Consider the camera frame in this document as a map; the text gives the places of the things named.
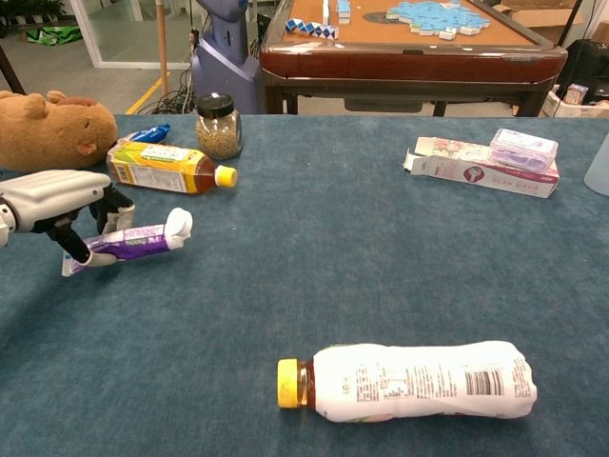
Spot black cable bundle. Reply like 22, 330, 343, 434
137, 70, 197, 115

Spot blue felt table mat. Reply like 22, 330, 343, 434
0, 113, 609, 457

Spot wooden pole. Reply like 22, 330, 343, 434
155, 0, 170, 96

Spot light blue plastic cup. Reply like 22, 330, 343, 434
583, 137, 609, 197

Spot white plastic bottle cap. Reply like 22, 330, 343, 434
164, 207, 194, 248

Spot brown mahjong table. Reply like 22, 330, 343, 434
259, 0, 570, 118

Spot tea bottle yellow green label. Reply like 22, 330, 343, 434
106, 139, 239, 196

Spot purple white tube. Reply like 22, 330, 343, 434
61, 222, 172, 278

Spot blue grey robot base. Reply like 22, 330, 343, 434
189, 0, 262, 115

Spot green potted plants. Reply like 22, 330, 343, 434
0, 0, 66, 28

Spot white drink bottle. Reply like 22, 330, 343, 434
276, 340, 539, 424

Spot blue white snake puzzle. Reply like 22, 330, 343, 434
285, 17, 340, 40

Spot blue mahjong tile pile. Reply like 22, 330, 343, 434
384, 0, 491, 41

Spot clear purple plastic box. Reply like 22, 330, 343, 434
487, 128, 560, 173

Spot brown capybara plush toy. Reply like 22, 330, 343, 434
0, 89, 119, 173

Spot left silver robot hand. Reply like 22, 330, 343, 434
0, 169, 136, 267

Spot white blue tile stacks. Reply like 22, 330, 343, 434
322, 0, 353, 25

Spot glass jar with black lid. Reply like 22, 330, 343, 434
195, 92, 244, 161

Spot blue snack packet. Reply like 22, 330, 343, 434
127, 123, 171, 144

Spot white storage box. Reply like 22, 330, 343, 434
540, 88, 609, 119

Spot brown cardboard box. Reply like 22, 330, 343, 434
492, 0, 584, 47

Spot white pink box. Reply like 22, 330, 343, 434
403, 136, 561, 200

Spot green bag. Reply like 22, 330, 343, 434
26, 26, 83, 47

